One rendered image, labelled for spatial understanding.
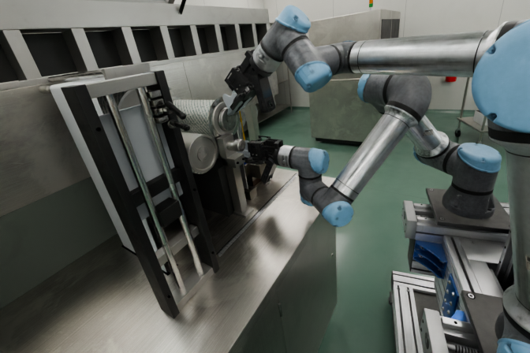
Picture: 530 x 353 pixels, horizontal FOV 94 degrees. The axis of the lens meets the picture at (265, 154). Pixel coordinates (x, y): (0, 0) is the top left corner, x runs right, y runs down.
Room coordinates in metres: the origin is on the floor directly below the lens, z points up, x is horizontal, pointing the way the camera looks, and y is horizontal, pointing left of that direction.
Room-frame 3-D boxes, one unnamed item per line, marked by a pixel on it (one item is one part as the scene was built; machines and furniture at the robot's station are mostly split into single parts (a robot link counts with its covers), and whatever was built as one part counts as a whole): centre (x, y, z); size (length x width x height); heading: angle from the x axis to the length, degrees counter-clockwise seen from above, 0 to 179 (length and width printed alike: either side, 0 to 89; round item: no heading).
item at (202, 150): (0.79, 0.29, 1.17); 0.26 x 0.12 x 0.12; 54
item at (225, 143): (0.76, 0.11, 1.05); 0.06 x 0.05 x 0.31; 54
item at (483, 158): (0.73, -0.71, 0.98); 0.13 x 0.12 x 0.14; 15
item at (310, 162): (0.70, -0.14, 1.11); 0.11 x 0.08 x 0.09; 54
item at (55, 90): (0.64, 0.44, 1.17); 0.34 x 0.05 x 0.54; 54
